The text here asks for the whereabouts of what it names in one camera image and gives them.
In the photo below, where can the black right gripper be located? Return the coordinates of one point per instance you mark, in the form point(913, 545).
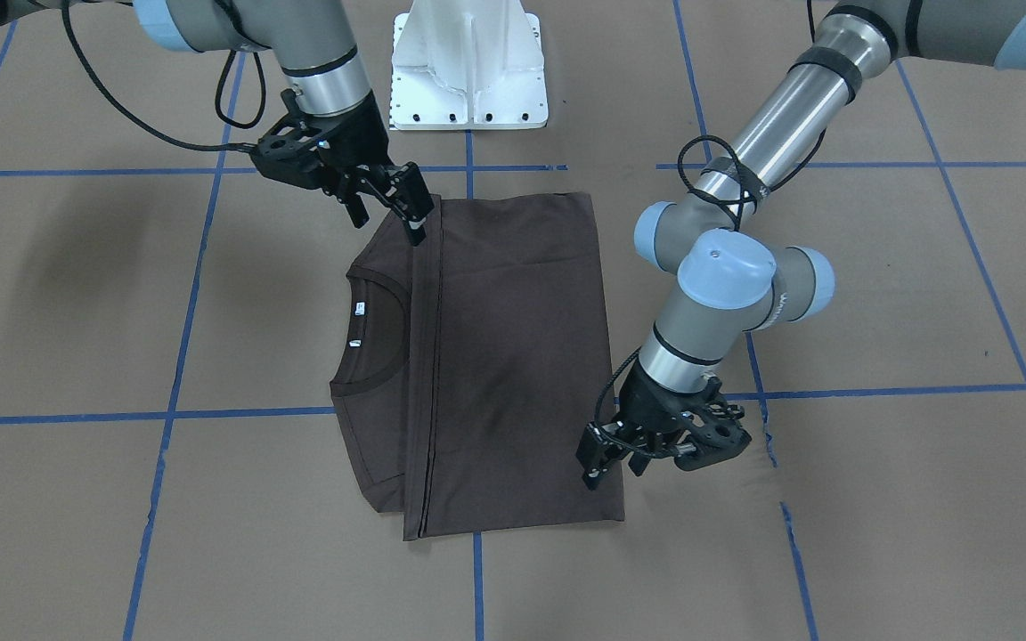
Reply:
point(360, 133)

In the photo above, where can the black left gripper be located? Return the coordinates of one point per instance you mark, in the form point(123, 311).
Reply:
point(647, 402)

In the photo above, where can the dark brown t-shirt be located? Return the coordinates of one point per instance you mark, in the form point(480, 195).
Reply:
point(472, 365)

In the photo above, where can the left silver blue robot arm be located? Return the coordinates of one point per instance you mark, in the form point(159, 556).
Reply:
point(912, 384)

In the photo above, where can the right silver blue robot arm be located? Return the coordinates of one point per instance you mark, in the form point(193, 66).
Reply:
point(312, 41)

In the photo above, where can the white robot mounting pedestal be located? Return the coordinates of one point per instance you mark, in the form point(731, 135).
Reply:
point(468, 65)

